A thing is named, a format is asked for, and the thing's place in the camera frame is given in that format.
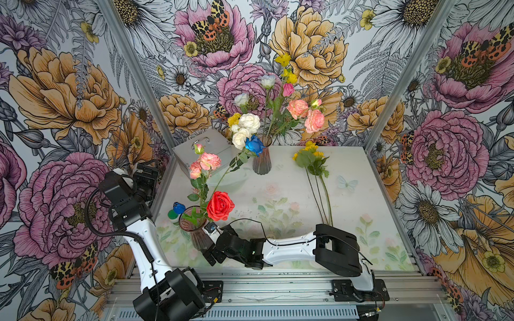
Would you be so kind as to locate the grey metal case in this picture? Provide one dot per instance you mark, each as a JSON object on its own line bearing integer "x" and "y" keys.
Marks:
{"x": 212, "y": 141}

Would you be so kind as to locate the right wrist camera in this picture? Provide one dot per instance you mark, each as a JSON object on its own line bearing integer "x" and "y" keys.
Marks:
{"x": 212, "y": 231}

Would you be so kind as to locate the floral table mat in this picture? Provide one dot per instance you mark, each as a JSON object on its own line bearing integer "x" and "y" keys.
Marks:
{"x": 280, "y": 217}

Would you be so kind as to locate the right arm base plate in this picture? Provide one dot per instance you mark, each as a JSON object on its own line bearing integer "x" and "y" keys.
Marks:
{"x": 343, "y": 291}

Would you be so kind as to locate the small blue rosebud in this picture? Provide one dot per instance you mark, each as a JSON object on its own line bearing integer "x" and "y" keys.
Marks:
{"x": 178, "y": 208}

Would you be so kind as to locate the large sunflower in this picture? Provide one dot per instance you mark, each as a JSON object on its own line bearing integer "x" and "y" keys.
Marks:
{"x": 311, "y": 158}

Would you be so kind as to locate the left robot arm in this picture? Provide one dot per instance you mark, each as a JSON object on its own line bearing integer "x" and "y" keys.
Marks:
{"x": 167, "y": 293}

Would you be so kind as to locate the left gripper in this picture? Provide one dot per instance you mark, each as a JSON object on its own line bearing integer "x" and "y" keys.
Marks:
{"x": 150, "y": 178}

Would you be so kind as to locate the pink rose bunch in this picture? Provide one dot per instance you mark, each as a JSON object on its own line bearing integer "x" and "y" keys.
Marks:
{"x": 305, "y": 105}

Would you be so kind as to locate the small yellow wildflower sprig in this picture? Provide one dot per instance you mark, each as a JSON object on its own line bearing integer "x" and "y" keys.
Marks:
{"x": 287, "y": 72}

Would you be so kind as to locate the pink carnation stem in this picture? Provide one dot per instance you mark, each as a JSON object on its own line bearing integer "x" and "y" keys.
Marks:
{"x": 200, "y": 171}

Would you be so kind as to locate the white rose bunch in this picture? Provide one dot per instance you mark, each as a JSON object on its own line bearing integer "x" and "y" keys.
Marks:
{"x": 243, "y": 126}

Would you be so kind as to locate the aluminium rail frame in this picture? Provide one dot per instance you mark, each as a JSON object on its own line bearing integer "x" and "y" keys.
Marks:
{"x": 282, "y": 294}

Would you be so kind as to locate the ribbed glass vase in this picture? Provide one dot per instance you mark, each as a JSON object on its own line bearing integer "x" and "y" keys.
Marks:
{"x": 193, "y": 224}
{"x": 262, "y": 164}

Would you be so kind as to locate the blue rose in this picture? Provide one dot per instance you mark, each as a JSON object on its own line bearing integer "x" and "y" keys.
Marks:
{"x": 249, "y": 147}

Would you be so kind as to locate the red rose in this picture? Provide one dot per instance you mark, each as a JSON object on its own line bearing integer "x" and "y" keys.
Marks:
{"x": 220, "y": 206}

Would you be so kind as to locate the green cap white bottle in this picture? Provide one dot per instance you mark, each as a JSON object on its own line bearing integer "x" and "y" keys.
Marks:
{"x": 173, "y": 217}

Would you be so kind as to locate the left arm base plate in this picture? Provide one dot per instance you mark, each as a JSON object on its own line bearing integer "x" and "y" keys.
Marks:
{"x": 212, "y": 291}

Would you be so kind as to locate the yellow ranunculus flower stem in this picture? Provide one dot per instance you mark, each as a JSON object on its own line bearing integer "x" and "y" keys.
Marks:
{"x": 328, "y": 202}

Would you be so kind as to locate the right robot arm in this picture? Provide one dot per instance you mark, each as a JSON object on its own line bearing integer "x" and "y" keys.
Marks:
{"x": 333, "y": 249}

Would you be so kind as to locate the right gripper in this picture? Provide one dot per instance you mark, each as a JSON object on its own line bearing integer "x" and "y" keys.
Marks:
{"x": 216, "y": 253}

